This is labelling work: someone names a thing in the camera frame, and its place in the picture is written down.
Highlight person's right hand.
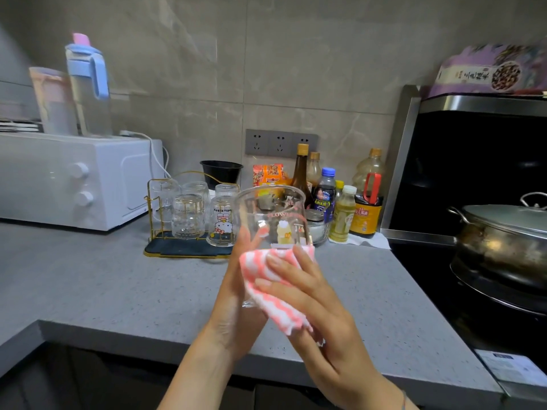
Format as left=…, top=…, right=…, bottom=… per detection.
left=254, top=245, right=407, bottom=410

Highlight person's left hand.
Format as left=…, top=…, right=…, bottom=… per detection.
left=205, top=225, right=271, bottom=363

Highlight pink striped cloth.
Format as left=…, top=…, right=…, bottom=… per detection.
left=239, top=245, right=316, bottom=337

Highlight gold wire cup rack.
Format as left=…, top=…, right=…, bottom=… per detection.
left=144, top=171, right=241, bottom=258

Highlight cartoon cat print glass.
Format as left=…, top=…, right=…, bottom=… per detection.
left=206, top=196, right=240, bottom=248

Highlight short textured glass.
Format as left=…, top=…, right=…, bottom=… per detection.
left=170, top=194, right=206, bottom=240

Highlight penguin print glass mug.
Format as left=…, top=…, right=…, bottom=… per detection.
left=234, top=185, right=312, bottom=308

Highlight embossed ribbed clear glass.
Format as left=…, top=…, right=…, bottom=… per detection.
left=181, top=181, right=210, bottom=218

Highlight white paper towel sheet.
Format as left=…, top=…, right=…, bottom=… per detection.
left=329, top=232, right=392, bottom=251

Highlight clear round condiment tray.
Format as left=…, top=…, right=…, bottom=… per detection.
left=305, top=208, right=332, bottom=247

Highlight glass spice jar steel lid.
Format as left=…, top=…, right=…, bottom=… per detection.
left=305, top=208, right=325, bottom=244

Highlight yellow liquid bottle white cap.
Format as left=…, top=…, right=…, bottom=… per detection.
left=328, top=184, right=358, bottom=244

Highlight black plastic bowl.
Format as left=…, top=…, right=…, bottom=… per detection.
left=199, top=160, right=244, bottom=191

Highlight orange seasoning packet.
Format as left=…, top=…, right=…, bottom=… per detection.
left=252, top=163, right=286, bottom=187

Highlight dark bottle blue cap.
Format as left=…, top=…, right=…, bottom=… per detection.
left=312, top=167, right=337, bottom=223

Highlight dark brown glass bottle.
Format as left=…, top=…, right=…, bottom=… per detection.
left=290, top=143, right=313, bottom=208

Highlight white label sticker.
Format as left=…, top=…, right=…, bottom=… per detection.
left=475, top=348, right=547, bottom=387

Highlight clear bottle brown cap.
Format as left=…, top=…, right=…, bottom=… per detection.
left=307, top=151, right=323, bottom=188

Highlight stainless steel pot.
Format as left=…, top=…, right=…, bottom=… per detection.
left=447, top=207, right=547, bottom=291

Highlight white microwave oven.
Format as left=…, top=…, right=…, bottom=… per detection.
left=0, top=133, right=165, bottom=232

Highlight steel pot lid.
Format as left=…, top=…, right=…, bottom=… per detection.
left=463, top=191, right=547, bottom=240

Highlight clear jug blue lid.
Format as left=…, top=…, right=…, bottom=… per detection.
left=64, top=32, right=113, bottom=137

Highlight clear container pink lid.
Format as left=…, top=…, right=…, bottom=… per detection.
left=28, top=67, right=79, bottom=136

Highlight stack of flat coasters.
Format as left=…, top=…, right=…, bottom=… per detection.
left=0, top=119, right=43, bottom=133

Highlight purple food packet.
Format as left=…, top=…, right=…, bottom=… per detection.
left=428, top=43, right=547, bottom=99

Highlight large bottle red handle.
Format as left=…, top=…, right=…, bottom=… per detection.
left=349, top=148, right=385, bottom=239

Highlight grey wall socket panel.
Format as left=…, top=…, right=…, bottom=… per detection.
left=244, top=129, right=320, bottom=157

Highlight white power cable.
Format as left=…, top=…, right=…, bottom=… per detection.
left=119, top=130, right=172, bottom=179

